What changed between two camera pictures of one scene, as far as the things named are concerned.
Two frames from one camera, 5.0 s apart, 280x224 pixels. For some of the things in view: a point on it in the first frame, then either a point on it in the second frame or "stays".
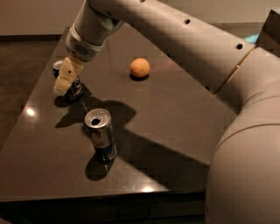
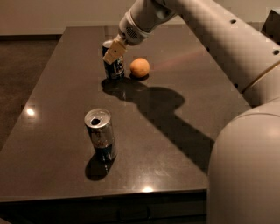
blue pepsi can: [76, 91] → [115, 70]
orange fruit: [140, 67] stays
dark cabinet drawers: [174, 207] stays
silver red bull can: [99, 123] stays
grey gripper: [82, 48] → [132, 31]
